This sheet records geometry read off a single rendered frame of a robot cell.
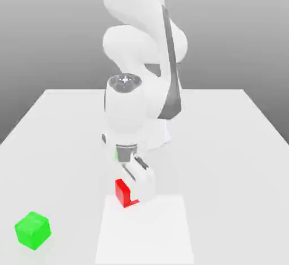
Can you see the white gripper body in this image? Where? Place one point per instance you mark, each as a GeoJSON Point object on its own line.
{"type": "Point", "coordinates": [144, 180]}

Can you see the small red cube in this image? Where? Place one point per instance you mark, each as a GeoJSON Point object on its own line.
{"type": "Point", "coordinates": [120, 190]}

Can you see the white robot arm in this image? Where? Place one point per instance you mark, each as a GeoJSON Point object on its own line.
{"type": "Point", "coordinates": [128, 109]}

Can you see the small green cube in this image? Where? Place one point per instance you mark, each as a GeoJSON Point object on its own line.
{"type": "Point", "coordinates": [32, 230]}

